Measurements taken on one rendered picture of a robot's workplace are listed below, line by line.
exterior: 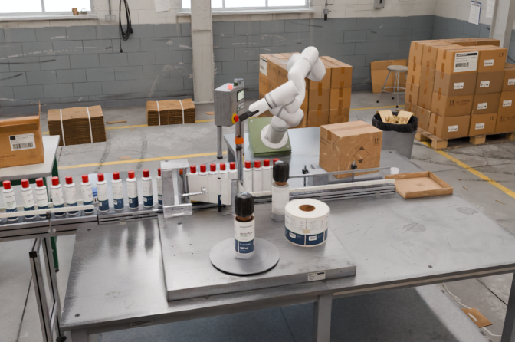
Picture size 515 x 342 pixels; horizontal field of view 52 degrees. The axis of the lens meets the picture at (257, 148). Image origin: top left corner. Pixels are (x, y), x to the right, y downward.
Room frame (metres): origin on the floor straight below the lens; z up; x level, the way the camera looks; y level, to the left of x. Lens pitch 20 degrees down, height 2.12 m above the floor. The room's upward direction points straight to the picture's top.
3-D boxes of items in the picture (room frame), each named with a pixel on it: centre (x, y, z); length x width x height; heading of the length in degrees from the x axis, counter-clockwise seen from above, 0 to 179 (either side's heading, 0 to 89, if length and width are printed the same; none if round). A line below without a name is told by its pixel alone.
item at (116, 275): (2.58, -0.12, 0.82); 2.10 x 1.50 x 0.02; 103
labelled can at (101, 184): (2.47, 0.79, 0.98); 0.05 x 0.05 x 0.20
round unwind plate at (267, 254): (2.03, 0.06, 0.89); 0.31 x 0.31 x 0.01
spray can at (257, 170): (2.65, 0.00, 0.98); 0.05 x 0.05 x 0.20
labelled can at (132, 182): (2.50, 0.65, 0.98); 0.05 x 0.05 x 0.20
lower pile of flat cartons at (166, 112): (7.03, 1.20, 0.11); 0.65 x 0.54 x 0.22; 102
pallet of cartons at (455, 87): (6.32, -2.52, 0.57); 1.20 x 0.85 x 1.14; 107
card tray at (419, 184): (2.88, -0.95, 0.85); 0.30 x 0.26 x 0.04; 103
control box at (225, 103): (2.71, 0.15, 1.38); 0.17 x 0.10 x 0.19; 158
